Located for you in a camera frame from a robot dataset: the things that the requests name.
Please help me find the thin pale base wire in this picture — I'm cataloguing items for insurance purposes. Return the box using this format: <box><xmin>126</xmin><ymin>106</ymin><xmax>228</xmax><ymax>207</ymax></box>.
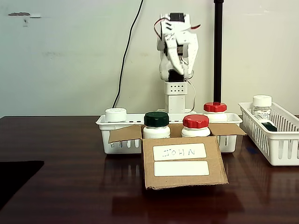
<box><xmin>186</xmin><ymin>80</ymin><xmax>197</xmax><ymax>112</ymax></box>

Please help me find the black vertical pole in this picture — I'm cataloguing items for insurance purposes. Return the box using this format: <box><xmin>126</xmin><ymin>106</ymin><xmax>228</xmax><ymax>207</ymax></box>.
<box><xmin>213</xmin><ymin>0</ymin><xmax>226</xmax><ymax>104</ymax></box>

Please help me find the clear white-capped bottle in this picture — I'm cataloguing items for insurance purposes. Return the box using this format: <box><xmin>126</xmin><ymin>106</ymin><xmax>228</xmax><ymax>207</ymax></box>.
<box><xmin>251</xmin><ymin>94</ymin><xmax>274</xmax><ymax>121</ymax></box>

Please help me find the black cable on wall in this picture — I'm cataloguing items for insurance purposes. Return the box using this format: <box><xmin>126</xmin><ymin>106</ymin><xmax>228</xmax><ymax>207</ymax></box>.
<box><xmin>111</xmin><ymin>0</ymin><xmax>144</xmax><ymax>109</ymax></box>

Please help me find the white plastic basket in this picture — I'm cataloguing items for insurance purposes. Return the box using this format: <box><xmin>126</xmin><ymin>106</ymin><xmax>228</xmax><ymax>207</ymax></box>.
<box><xmin>238</xmin><ymin>102</ymin><xmax>299</xmax><ymax>167</ymax></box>
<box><xmin>95</xmin><ymin>113</ymin><xmax>243</xmax><ymax>155</ymax></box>

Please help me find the brown cardboard box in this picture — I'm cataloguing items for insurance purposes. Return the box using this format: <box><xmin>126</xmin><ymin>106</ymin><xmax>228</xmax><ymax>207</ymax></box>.
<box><xmin>107</xmin><ymin>123</ymin><xmax>248</xmax><ymax>190</ymax></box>

